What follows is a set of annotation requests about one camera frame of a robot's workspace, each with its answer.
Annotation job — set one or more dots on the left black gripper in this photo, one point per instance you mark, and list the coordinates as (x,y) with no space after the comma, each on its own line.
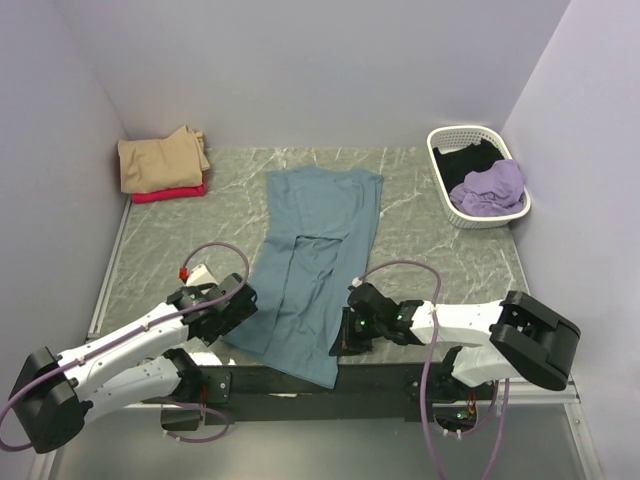
(235,318)

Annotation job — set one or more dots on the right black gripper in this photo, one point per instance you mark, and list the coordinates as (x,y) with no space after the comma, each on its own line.
(347,343)

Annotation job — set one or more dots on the blue t shirt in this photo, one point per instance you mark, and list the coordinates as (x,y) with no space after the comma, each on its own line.
(322,226)

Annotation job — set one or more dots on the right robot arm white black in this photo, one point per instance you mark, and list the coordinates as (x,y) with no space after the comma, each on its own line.
(516,337)

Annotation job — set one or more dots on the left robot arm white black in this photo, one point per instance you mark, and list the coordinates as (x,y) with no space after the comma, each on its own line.
(56,395)

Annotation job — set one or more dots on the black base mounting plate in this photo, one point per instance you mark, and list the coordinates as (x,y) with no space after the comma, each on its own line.
(362,391)

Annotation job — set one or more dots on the folded pink t shirt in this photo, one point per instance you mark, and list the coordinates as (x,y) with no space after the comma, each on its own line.
(169,194)

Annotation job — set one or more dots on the folded beige t shirt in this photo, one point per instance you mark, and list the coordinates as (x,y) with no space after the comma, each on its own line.
(152,165)

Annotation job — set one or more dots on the white plastic laundry basket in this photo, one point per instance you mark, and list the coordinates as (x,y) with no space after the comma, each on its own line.
(451,139)

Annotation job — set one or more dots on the black t shirt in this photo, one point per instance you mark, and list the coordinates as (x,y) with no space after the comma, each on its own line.
(456,165)

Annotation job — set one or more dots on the purple t shirt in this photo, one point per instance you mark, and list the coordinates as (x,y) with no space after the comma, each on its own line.
(495,192)

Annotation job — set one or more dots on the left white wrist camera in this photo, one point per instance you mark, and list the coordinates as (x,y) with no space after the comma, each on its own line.
(199,275)

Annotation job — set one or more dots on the aluminium rail frame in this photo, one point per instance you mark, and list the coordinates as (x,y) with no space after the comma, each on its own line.
(367,427)

